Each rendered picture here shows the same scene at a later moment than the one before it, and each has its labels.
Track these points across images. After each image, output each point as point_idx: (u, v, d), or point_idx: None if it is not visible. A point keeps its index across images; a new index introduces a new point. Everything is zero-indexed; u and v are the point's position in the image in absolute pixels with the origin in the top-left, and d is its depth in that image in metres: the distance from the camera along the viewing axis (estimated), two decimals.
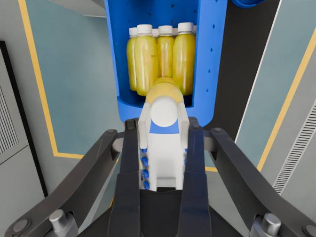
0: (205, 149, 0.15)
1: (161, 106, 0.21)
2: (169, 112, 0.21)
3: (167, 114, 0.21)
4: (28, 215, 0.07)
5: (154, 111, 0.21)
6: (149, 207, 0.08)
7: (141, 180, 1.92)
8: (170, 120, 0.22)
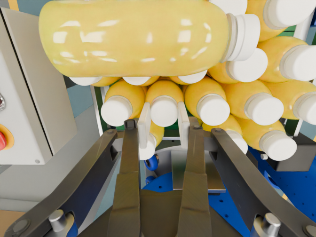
0: (206, 149, 0.15)
1: (161, 106, 0.21)
2: (169, 112, 0.21)
3: (167, 114, 0.21)
4: (27, 215, 0.07)
5: (154, 112, 0.21)
6: (149, 207, 0.08)
7: None
8: (170, 120, 0.22)
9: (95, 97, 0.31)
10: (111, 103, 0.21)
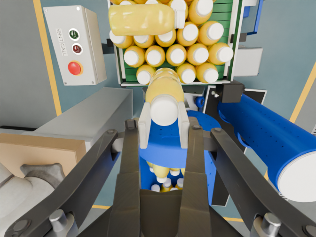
0: (205, 149, 0.15)
1: (152, 53, 0.45)
2: (155, 56, 0.45)
3: (155, 57, 0.45)
4: (28, 215, 0.07)
5: (148, 56, 0.45)
6: (149, 207, 0.08)
7: None
8: (156, 60, 0.46)
9: (116, 58, 0.55)
10: (129, 51, 0.45)
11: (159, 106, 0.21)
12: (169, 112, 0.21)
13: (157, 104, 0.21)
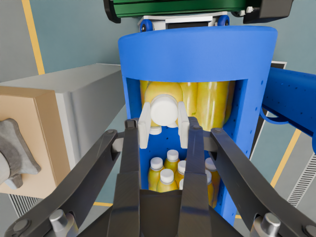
0: (205, 149, 0.15)
1: None
2: None
3: None
4: (28, 215, 0.07)
5: None
6: (149, 207, 0.08)
7: None
8: None
9: None
10: None
11: None
12: None
13: None
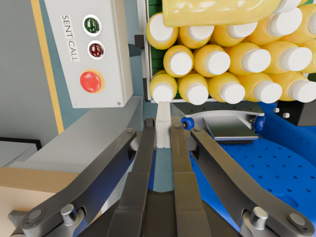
0: None
1: (217, 57, 0.28)
2: (223, 61, 0.28)
3: (222, 63, 0.28)
4: (43, 205, 0.08)
5: (211, 61, 0.28)
6: (149, 207, 0.08)
7: None
8: (223, 68, 0.28)
9: (148, 63, 0.38)
10: (180, 54, 0.28)
11: (232, 88, 0.30)
12: (238, 92, 0.30)
13: (231, 87, 0.29)
